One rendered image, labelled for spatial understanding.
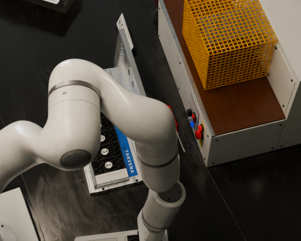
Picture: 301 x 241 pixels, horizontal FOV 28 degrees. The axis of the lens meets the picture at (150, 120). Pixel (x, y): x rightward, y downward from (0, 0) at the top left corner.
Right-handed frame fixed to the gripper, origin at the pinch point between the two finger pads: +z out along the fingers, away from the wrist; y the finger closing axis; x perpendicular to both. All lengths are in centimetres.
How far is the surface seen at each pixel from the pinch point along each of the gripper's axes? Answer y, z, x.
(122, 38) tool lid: -59, -17, -3
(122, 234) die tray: -3.4, 3.8, -5.5
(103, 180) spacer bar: -20.6, 2.6, -9.8
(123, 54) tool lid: -59, -10, -2
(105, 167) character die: -24.6, 2.2, -8.8
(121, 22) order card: -81, -1, 1
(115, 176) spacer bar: -21.4, 1.8, -6.1
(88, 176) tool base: -22.8, 4.3, -14.0
